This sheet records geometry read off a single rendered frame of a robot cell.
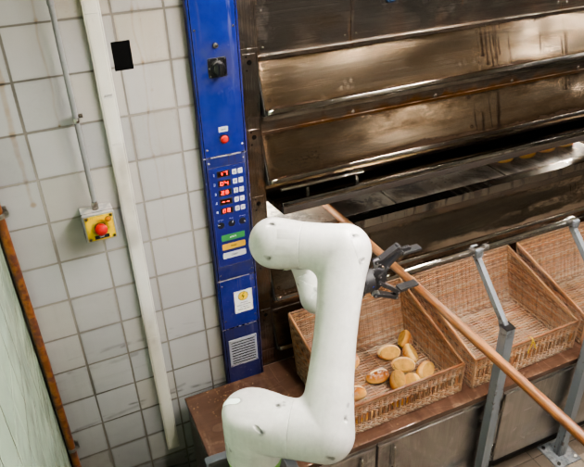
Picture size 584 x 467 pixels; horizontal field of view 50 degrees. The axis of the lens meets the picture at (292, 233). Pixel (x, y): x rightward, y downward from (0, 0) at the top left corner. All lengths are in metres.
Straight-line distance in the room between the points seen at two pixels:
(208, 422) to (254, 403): 1.17
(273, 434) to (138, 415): 1.39
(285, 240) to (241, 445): 0.45
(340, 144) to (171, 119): 0.65
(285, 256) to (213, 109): 0.79
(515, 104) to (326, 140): 0.88
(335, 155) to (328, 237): 0.99
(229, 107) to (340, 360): 1.02
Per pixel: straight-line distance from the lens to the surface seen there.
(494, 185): 2.93
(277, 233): 1.42
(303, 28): 2.18
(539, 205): 3.19
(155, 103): 2.06
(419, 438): 2.67
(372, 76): 2.33
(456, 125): 2.64
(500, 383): 2.63
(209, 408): 2.63
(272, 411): 1.40
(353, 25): 2.27
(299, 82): 2.21
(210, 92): 2.06
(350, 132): 2.39
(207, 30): 2.01
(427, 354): 2.81
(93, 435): 2.74
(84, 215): 2.09
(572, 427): 1.82
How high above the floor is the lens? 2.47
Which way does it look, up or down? 31 degrees down
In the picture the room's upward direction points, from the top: 2 degrees counter-clockwise
